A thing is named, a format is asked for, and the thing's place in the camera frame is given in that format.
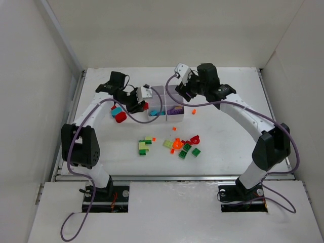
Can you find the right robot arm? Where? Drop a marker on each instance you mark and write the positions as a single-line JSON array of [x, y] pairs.
[[272, 141]]

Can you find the green and lime lego cluster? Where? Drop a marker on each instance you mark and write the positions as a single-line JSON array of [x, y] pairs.
[[143, 145]]

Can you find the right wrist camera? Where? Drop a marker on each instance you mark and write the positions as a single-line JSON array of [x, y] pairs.
[[183, 71]]

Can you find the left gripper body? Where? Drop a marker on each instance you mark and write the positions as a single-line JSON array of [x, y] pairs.
[[135, 102]]

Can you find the teal square lego brick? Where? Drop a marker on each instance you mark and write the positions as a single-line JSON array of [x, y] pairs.
[[155, 113]]

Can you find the green lego brick right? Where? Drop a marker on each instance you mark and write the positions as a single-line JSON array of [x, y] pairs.
[[196, 152]]

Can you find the teal rounded lego brick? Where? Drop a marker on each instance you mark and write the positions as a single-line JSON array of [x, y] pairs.
[[116, 111]]

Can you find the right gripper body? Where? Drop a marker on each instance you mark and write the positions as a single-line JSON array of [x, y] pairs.
[[186, 91]]

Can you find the white divided container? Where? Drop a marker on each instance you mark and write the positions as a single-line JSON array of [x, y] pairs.
[[170, 103], [154, 104]]

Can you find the right white divided container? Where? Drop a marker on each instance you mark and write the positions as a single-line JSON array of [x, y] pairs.
[[170, 103]]

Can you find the left white divided container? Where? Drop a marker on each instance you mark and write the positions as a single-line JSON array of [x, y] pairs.
[[154, 104]]

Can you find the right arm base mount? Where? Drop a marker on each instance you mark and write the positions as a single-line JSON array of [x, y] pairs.
[[233, 200]]

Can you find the aluminium rail front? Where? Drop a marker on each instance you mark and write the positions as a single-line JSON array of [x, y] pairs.
[[174, 177]]

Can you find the lime square lego brick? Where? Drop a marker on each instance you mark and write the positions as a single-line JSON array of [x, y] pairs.
[[168, 144]]

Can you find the red small lego brick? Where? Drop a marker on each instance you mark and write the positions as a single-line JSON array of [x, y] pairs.
[[145, 106]]

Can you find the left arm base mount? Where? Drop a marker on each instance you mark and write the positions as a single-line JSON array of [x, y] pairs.
[[114, 201]]

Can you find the red round lego piece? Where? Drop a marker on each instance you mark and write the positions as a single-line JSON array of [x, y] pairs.
[[195, 140]]

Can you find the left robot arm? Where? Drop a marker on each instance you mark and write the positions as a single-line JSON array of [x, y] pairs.
[[79, 143]]

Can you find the orange round lego piece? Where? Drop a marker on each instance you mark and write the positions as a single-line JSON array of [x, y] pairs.
[[178, 144]]

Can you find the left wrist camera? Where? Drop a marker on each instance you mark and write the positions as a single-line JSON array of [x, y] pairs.
[[143, 93]]

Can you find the green lego brick lower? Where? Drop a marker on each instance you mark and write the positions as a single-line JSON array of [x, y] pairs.
[[182, 154]]

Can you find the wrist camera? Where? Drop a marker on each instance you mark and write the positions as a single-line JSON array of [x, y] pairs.
[[183, 71], [143, 93]]

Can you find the red rounded lego brick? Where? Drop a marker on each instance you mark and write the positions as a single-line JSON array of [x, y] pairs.
[[120, 117]]

